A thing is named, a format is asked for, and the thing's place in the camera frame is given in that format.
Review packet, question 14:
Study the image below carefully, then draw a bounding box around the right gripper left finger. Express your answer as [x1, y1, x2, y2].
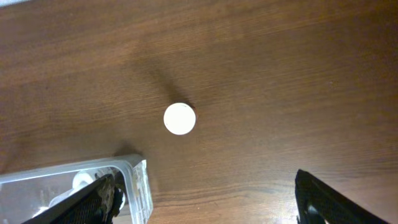
[24, 174, 123, 224]

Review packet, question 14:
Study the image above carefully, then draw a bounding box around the clear plastic container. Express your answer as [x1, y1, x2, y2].
[1, 154, 153, 224]

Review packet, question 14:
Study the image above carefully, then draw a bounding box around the orange tube white cap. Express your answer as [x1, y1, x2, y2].
[163, 103, 197, 135]

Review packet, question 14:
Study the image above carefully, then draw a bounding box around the dark bottle white cap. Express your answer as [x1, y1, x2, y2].
[72, 167, 126, 210]

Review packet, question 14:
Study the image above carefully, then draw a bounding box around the white spray bottle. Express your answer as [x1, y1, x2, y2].
[32, 182, 88, 218]

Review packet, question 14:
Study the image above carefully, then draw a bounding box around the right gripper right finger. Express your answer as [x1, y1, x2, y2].
[295, 169, 386, 224]

